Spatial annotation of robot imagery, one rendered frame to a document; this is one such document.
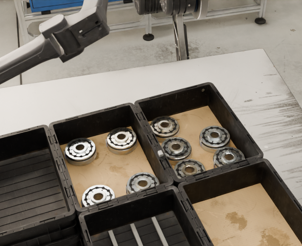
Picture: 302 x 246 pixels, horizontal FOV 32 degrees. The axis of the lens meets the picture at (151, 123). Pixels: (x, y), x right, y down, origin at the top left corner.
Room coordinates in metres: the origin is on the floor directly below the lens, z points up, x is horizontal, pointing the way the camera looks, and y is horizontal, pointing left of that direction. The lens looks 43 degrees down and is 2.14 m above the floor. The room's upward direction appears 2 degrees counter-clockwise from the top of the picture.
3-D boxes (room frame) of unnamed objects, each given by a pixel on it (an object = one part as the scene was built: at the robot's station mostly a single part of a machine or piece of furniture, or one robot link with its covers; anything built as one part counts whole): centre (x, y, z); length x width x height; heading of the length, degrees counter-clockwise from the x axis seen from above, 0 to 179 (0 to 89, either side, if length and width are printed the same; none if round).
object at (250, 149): (1.25, -0.14, 0.87); 0.40 x 0.30 x 0.11; 19
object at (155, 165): (1.16, 0.14, 0.87); 0.40 x 0.30 x 0.11; 19
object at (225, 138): (1.28, -0.22, 0.86); 0.10 x 0.10 x 0.01
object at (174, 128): (1.34, -0.05, 0.86); 0.10 x 0.10 x 0.01
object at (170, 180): (1.16, 0.14, 0.92); 0.40 x 0.30 x 0.02; 19
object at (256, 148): (1.25, -0.14, 0.92); 0.40 x 0.30 x 0.02; 19
